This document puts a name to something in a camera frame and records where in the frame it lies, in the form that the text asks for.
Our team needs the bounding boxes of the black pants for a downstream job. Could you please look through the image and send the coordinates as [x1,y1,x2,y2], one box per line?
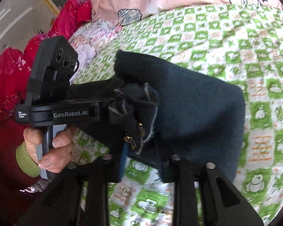
[69,49,246,184]

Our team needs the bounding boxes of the person's left hand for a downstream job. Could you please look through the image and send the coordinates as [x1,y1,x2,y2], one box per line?
[23,125,77,173]

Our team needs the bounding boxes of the red garment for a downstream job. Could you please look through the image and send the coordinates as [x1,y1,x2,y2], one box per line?
[0,0,93,193]

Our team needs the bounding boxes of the floral purple pillow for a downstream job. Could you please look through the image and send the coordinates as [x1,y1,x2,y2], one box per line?
[68,18,123,73]

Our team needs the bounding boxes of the green checkered bed sheet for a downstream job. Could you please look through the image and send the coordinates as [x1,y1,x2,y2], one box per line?
[70,3,283,226]

